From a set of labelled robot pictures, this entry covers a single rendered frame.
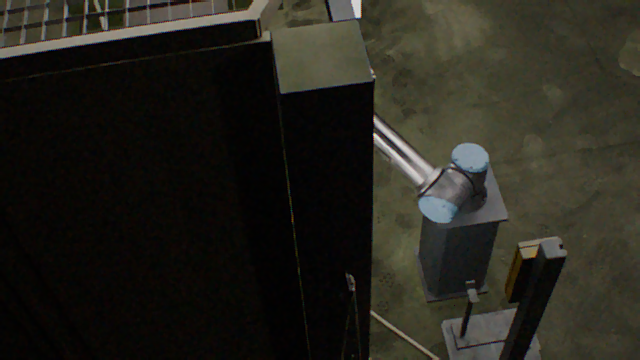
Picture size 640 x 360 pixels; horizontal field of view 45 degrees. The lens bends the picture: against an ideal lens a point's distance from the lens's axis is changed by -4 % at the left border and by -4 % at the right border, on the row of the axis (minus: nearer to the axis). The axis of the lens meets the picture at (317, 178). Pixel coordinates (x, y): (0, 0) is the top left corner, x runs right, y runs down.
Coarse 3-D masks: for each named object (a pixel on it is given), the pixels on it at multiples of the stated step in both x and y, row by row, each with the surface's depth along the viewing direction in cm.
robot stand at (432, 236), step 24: (456, 216) 327; (480, 216) 327; (504, 216) 326; (432, 240) 346; (456, 240) 335; (480, 240) 338; (432, 264) 355; (456, 264) 352; (480, 264) 355; (432, 288) 370; (456, 288) 370; (480, 288) 375
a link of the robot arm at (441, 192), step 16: (384, 128) 306; (384, 144) 305; (400, 144) 306; (400, 160) 306; (416, 160) 306; (416, 176) 306; (432, 176) 305; (448, 176) 307; (464, 176) 308; (416, 192) 310; (432, 192) 304; (448, 192) 303; (464, 192) 307; (432, 208) 306; (448, 208) 302
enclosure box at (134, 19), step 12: (132, 0) 258; (144, 0) 259; (156, 0) 259; (168, 0) 260; (216, 0) 264; (132, 12) 254; (144, 12) 255; (156, 12) 256; (180, 12) 257; (192, 12) 258; (204, 12) 259; (216, 12) 260; (132, 24) 250
